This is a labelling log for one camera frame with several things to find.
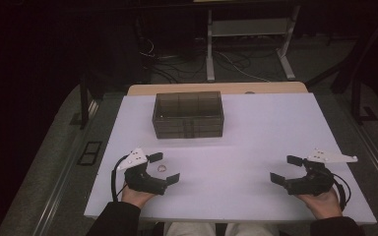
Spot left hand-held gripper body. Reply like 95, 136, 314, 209
116, 147, 168, 197

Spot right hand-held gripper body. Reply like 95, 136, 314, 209
286, 147, 358, 198

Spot translucent drawer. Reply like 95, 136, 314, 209
155, 130, 224, 140

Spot dark translucent drawer box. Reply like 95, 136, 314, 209
152, 90, 225, 140

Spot person's left hand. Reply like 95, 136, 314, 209
121, 185, 158, 209

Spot person's right hand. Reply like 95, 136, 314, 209
296, 188, 343, 220

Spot person's legs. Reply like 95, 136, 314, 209
162, 221, 281, 236

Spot black metal stand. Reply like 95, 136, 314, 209
69, 74, 100, 131
349, 80, 378, 126

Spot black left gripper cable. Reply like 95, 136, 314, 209
110, 154, 130, 203

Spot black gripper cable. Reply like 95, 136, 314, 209
110, 154, 130, 203
332, 172, 352, 212

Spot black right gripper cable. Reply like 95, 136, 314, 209
332, 172, 352, 212

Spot black floor cables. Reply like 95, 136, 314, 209
139, 38, 209, 85

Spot white floor cable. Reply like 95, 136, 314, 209
221, 51, 272, 83

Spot white metal table frame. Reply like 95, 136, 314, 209
206, 4, 301, 83

